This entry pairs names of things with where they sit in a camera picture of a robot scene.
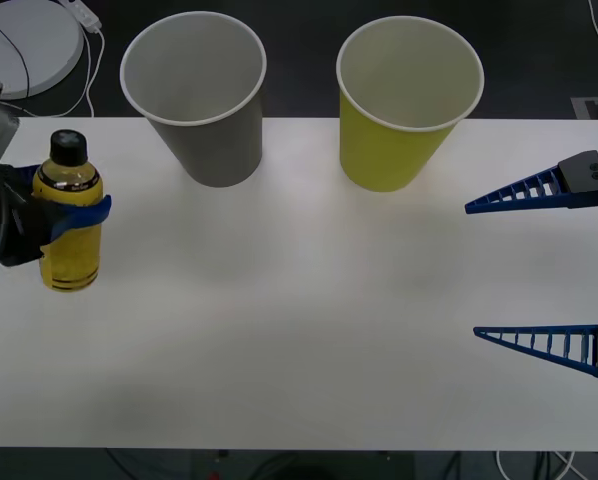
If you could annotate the grey plastic waste bin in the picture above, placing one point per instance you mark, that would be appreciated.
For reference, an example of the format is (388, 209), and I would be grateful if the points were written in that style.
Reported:
(219, 150)

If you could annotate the grey floor socket box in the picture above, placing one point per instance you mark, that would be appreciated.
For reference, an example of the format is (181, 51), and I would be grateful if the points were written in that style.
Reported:
(591, 107)

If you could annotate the round grey floor disc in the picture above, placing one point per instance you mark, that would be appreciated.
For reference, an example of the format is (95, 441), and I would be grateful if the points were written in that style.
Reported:
(49, 45)

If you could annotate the white power strip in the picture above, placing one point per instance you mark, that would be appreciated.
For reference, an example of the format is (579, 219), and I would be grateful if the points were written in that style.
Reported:
(86, 15)

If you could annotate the yellow bottle with black cap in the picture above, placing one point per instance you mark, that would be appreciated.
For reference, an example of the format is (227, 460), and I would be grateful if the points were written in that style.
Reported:
(71, 260)

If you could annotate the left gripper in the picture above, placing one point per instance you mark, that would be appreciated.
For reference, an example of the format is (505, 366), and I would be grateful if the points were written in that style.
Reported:
(14, 230)

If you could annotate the yellow-green plastic waste bin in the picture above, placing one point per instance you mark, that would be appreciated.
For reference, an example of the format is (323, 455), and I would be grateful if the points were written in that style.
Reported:
(384, 155)

